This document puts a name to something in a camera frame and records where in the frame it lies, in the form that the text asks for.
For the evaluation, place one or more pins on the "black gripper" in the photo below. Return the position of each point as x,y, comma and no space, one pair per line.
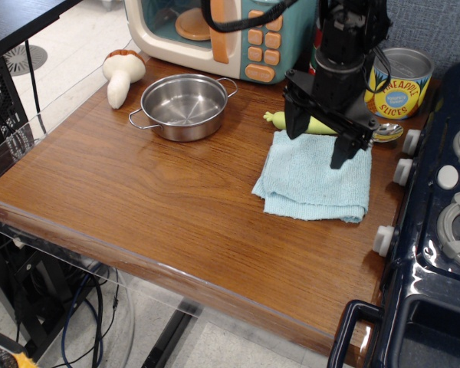
334,96

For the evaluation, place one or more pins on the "light blue towel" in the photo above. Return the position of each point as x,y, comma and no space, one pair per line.
298,182

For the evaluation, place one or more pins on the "silver metal pot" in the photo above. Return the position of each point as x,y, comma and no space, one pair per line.
184,107

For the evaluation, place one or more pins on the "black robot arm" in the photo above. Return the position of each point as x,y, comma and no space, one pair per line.
351,28

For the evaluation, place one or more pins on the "white stove knob middle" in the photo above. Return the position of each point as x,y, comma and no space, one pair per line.
402,171

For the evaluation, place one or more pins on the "white stove knob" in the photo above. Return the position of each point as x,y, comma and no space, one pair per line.
411,141
402,171
382,240

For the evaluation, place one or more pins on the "white stove knob upper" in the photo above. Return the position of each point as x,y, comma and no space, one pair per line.
411,141

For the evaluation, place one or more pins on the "teal toy microwave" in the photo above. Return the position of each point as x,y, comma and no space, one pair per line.
176,32

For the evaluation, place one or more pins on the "tomato sauce can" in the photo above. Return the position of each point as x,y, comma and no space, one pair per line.
316,44

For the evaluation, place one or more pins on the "pineapple slices can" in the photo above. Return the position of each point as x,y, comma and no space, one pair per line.
398,93

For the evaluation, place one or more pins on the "white stove knob lower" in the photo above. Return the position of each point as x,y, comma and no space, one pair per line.
382,240

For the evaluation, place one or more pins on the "dark blue toy stove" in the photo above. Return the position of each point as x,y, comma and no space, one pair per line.
417,323

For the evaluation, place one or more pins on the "plush white mushroom toy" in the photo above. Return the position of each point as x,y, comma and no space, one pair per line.
122,68

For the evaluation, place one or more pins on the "clear acrylic barrier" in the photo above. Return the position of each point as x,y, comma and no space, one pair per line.
78,184

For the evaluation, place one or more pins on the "black desk at left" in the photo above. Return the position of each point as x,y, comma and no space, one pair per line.
19,21

